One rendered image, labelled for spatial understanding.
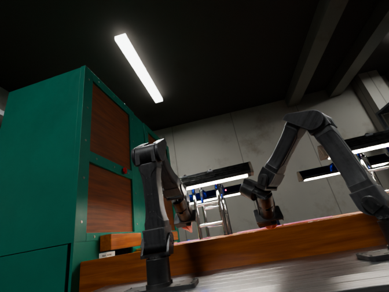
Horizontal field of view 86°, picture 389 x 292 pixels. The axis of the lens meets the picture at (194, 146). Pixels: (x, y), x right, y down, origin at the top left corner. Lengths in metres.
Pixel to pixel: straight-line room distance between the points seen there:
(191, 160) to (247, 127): 1.22
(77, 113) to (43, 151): 0.25
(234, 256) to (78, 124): 0.94
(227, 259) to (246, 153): 3.15
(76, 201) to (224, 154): 3.10
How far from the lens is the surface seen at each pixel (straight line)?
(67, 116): 1.31
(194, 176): 1.20
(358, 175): 0.70
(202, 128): 4.13
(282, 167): 0.80
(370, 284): 0.48
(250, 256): 0.82
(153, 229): 0.65
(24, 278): 1.21
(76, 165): 1.12
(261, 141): 3.97
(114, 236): 1.16
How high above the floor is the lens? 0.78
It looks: 23 degrees up
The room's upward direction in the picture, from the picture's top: 10 degrees counter-clockwise
